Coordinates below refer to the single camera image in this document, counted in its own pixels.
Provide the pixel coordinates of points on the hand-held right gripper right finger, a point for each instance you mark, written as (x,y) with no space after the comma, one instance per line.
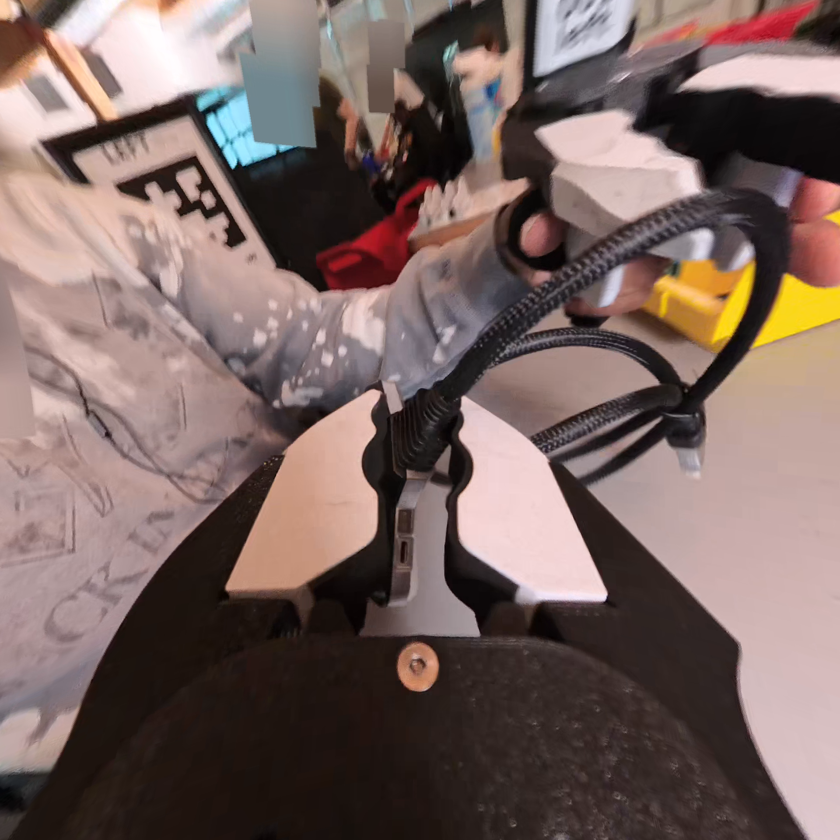
(525,518)

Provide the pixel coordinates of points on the wooden beam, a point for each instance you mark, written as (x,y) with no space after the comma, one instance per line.
(72,65)

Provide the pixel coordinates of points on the red tote bag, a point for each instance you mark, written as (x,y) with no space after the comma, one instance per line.
(367,256)

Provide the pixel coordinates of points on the person's left hand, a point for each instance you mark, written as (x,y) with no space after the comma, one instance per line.
(817,229)

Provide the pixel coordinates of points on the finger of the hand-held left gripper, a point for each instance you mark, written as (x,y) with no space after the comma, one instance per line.
(761,72)

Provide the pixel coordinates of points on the wooden top table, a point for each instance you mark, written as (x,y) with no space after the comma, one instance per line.
(453,233)

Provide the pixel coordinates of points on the yellow plastic bin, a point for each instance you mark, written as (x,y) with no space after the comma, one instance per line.
(781,308)

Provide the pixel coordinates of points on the white wipes canister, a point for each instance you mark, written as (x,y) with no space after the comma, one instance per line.
(482,105)

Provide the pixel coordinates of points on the framed black white marker sign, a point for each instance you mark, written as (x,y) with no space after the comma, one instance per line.
(197,197)

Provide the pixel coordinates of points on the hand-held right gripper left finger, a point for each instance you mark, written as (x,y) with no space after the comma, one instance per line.
(308,512)

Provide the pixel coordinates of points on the row of white printed parts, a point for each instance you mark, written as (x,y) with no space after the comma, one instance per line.
(443,203)

